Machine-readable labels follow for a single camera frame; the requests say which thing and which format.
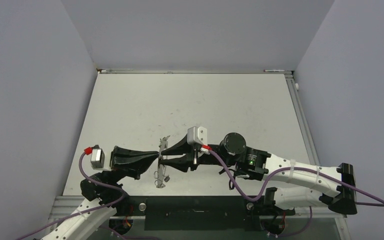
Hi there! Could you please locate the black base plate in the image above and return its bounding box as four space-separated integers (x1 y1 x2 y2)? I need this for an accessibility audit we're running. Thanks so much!
106 196 296 234

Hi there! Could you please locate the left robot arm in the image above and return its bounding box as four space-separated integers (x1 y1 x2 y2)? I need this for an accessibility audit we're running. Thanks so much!
42 145 129 240

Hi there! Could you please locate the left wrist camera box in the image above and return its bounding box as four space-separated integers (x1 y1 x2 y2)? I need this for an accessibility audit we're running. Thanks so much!
83 144 105 170

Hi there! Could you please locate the red white marker pen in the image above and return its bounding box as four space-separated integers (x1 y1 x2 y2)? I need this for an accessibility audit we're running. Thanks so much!
263 69 285 73

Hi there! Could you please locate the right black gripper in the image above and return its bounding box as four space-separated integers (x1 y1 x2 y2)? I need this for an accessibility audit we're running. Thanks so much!
161 134 238 170

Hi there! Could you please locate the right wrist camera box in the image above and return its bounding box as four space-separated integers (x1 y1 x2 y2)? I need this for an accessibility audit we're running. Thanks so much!
186 126 208 146

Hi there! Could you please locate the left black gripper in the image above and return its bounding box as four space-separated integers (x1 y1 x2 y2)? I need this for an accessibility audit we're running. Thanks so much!
102 145 160 186

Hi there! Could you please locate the aluminium frame rail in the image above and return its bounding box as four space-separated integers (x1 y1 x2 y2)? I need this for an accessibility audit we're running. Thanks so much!
284 71 320 166

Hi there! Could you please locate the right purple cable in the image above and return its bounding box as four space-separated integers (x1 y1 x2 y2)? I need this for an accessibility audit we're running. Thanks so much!
208 149 384 238

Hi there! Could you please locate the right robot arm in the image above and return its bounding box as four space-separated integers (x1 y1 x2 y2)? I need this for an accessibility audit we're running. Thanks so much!
160 132 358 215

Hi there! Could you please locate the purple cable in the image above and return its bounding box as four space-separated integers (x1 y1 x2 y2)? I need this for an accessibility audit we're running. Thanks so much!
14 152 160 240
208 149 384 238

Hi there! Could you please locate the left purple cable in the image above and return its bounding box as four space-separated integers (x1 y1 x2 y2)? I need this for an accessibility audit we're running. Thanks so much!
14 152 160 240

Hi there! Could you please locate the key with grey tag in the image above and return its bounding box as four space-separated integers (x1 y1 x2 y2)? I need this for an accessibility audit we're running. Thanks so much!
162 175 171 183

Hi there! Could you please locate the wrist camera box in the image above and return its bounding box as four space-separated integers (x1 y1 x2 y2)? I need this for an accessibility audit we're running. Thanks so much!
83 144 105 170
186 126 208 146

